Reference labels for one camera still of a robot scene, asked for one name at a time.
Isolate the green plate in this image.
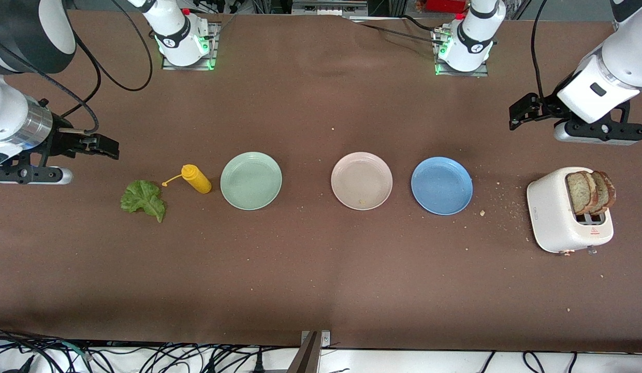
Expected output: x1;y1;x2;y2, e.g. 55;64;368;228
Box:
220;152;283;211

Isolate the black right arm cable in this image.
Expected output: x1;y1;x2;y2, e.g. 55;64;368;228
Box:
0;0;154;134

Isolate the dark metal beam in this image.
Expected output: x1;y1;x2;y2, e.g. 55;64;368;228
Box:
286;332;322;373

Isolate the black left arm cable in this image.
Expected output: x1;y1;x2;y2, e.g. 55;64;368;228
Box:
530;0;549;102

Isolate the beige plate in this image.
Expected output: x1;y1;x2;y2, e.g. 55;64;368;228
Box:
331;152;393;211

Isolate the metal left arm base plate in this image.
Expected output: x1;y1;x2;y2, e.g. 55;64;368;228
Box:
434;28;490;77

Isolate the silver corner bracket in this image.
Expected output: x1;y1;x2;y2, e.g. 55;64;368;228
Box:
300;331;331;349

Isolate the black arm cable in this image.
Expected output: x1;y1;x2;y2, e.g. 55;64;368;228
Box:
0;0;154;134
530;0;549;102

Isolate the green lettuce leaf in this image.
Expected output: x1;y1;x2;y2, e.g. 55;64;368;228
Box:
121;180;166;223

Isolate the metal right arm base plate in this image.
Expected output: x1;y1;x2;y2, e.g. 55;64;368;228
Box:
162;21;219;71

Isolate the grey power strip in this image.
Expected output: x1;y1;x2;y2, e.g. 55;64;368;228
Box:
291;0;369;16

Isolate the black base power cable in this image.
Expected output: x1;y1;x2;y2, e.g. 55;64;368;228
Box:
347;15;443;45

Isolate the white toaster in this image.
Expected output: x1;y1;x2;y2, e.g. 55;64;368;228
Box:
527;167;615;255

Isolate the brown bread slice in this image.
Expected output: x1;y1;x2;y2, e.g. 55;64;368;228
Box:
590;170;617;214
566;171;600;216

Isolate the blue plate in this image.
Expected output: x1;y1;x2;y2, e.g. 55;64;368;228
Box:
411;157;473;216

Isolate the black cable tangle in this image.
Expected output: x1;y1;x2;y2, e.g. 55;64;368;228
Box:
0;325;301;373

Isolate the red box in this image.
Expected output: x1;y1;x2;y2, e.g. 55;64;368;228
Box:
425;0;468;13

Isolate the yellow squeeze bottle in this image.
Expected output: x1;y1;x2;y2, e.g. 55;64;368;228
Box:
162;164;212;194

